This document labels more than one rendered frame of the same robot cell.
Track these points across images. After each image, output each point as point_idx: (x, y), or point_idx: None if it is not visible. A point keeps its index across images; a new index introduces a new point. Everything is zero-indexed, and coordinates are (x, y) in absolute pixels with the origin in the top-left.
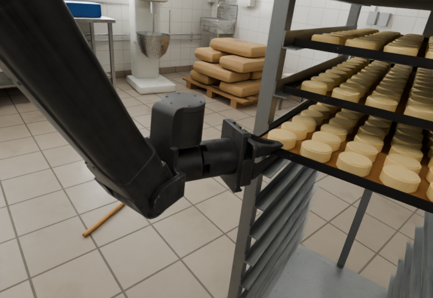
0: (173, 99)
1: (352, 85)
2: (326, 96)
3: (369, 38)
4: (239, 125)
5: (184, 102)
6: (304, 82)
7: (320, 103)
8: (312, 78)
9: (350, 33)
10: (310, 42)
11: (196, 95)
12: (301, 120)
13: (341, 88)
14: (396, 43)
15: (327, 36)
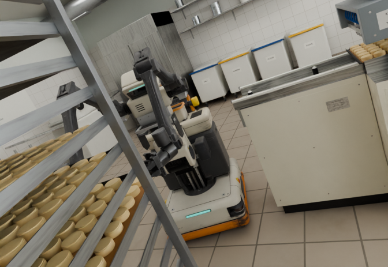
0: (160, 129)
1: (86, 198)
2: (108, 180)
3: (60, 180)
4: (150, 157)
5: (156, 131)
6: (118, 179)
7: (108, 238)
8: (112, 190)
9: (60, 191)
10: (108, 151)
11: (155, 133)
12: (126, 197)
13: (96, 188)
14: (52, 179)
15: (96, 156)
